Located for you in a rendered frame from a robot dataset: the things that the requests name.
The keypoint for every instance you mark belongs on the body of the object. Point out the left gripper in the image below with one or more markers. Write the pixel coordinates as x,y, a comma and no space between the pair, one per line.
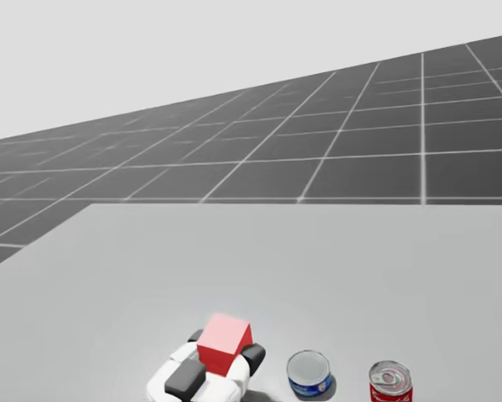
183,380

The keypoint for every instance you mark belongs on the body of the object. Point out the blue flat can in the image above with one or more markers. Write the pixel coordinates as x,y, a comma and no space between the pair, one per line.
307,374

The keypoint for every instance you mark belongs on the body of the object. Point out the red and white can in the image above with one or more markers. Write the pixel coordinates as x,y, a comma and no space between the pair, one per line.
391,383

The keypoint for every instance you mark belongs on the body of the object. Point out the red cube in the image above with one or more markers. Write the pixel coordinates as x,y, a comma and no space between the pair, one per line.
225,339

